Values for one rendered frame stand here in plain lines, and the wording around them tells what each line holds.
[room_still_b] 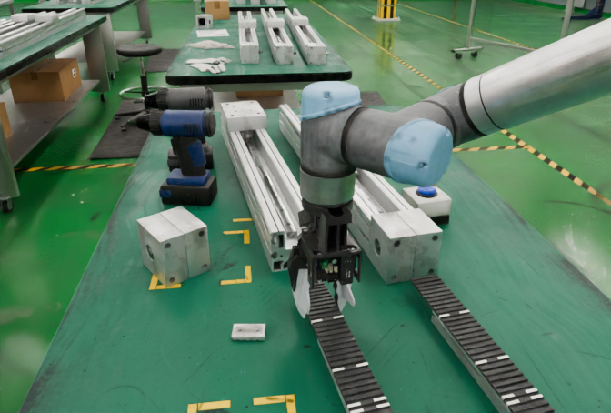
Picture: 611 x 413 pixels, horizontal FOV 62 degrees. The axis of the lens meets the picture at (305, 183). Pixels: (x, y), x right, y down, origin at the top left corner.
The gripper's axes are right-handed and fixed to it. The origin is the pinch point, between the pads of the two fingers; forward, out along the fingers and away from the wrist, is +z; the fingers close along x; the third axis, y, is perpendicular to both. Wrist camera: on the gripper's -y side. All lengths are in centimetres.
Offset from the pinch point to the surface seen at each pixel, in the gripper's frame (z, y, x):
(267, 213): -5.0, -22.9, -3.9
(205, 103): -15, -68, -11
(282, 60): 2, -199, 38
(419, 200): -2.6, -24.9, 29.1
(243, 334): 2.7, 0.6, -12.5
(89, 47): 32, -445, -88
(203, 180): -2.8, -46.2, -14.4
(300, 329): 3.5, 0.9, -3.5
